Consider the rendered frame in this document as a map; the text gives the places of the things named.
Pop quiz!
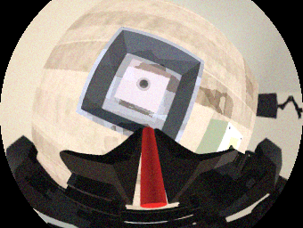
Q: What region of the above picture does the red peg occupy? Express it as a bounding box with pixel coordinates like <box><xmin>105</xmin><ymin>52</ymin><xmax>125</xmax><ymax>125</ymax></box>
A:
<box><xmin>140</xmin><ymin>127</ymin><xmax>167</xmax><ymax>208</ymax></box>

